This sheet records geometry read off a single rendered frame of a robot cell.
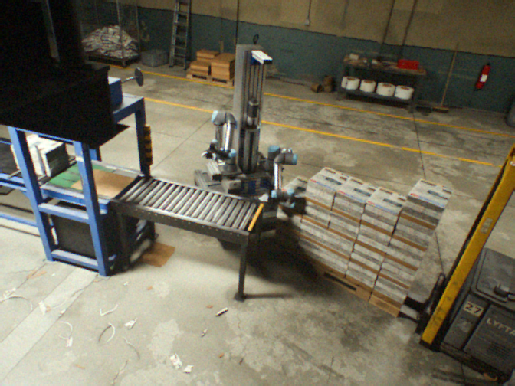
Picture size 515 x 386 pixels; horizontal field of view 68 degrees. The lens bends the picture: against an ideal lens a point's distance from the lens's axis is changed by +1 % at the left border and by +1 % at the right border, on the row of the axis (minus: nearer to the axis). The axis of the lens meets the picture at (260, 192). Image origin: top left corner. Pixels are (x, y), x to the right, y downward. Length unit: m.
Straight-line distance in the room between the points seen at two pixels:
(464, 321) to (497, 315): 0.25
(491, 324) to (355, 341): 1.07
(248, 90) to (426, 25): 6.52
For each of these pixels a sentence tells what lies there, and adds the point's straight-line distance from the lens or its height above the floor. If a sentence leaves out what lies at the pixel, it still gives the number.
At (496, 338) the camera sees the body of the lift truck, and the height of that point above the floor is 0.47.
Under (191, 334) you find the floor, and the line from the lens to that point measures 3.54.
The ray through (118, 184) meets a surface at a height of 0.80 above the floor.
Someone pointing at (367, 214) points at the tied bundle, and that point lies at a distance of 3.49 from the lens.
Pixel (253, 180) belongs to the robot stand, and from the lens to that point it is 4.20.
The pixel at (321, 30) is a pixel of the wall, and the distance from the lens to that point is 9.94.
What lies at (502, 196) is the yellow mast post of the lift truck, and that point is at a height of 1.63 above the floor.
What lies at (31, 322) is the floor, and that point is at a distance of 3.93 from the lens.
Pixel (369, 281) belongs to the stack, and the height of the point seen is 0.25.
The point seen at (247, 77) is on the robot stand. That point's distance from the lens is 3.92.
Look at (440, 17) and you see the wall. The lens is 9.91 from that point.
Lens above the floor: 2.84
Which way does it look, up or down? 33 degrees down
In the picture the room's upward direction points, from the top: 6 degrees clockwise
